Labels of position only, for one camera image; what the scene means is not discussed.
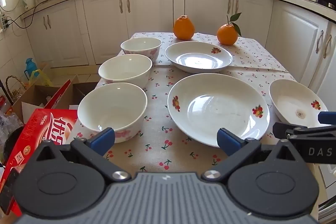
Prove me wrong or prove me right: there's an orange with green leaves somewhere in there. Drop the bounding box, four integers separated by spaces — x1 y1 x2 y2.
217 12 242 46

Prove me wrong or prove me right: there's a wicker basket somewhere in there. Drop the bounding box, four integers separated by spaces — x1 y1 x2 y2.
6 75 28 99

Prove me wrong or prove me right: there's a cherry-print tablecloth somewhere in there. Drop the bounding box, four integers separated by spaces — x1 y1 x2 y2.
67 32 298 174

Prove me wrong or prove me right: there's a yellow plastic bag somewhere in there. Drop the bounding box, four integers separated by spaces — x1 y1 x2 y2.
29 69 53 86

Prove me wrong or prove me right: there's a black power cable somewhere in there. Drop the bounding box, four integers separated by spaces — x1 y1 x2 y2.
6 0 58 29

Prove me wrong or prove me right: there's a red printed carton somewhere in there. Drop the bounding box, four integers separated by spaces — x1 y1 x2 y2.
0 108 79 216

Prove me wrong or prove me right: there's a brown cardboard box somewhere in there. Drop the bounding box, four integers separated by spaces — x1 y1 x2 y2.
12 74 99 125

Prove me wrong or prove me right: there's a blue thermos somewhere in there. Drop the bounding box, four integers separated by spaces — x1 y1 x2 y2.
24 57 37 80

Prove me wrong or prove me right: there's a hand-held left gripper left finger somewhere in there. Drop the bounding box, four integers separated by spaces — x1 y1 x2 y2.
33 127 132 184

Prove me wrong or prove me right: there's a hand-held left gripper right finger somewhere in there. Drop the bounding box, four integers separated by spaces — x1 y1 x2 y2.
202 128 300 183

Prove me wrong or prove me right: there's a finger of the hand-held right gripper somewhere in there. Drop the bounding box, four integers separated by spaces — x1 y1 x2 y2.
318 112 336 125
272 122 336 140

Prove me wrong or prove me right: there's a white pink-flower bowl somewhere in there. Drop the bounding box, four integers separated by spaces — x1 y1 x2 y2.
77 82 148 144
120 37 162 62
98 54 153 88

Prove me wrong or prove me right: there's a black pan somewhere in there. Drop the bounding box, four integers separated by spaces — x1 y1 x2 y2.
3 126 27 163

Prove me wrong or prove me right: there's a black smartphone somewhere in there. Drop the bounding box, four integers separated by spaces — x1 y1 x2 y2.
0 168 20 215

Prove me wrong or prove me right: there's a bumpy-topped orange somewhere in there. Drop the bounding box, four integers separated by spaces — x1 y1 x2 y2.
173 15 195 40

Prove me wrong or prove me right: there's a stained white fruit-print plate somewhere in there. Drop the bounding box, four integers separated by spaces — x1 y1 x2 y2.
269 79 329 128

